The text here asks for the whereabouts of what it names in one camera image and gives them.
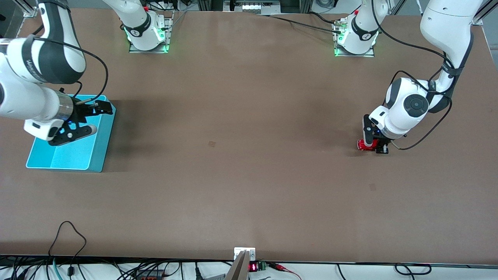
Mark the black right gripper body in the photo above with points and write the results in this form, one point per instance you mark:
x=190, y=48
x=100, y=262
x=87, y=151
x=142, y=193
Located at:
x=83, y=111

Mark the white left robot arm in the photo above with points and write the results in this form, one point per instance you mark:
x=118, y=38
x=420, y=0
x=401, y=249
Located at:
x=447, y=27

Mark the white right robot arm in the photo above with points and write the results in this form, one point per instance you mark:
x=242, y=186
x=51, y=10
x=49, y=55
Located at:
x=19, y=101

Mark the blue plastic box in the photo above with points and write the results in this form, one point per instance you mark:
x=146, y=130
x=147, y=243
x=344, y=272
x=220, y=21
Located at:
x=70, y=155

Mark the black power strip red switches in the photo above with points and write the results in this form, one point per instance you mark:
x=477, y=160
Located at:
x=149, y=274

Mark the red digit display module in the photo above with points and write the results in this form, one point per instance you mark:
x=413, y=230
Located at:
x=253, y=267

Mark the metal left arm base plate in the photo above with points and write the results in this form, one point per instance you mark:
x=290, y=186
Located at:
x=354, y=55

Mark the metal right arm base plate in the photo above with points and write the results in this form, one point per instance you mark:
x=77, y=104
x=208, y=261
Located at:
x=168, y=35

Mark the aluminium frame profile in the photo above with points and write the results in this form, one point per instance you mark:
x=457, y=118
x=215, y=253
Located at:
x=480, y=13
x=27, y=7

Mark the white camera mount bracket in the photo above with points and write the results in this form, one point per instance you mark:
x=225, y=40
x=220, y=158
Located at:
x=244, y=249

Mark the grey metal camera bar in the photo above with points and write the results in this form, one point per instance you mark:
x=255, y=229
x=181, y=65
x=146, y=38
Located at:
x=238, y=268

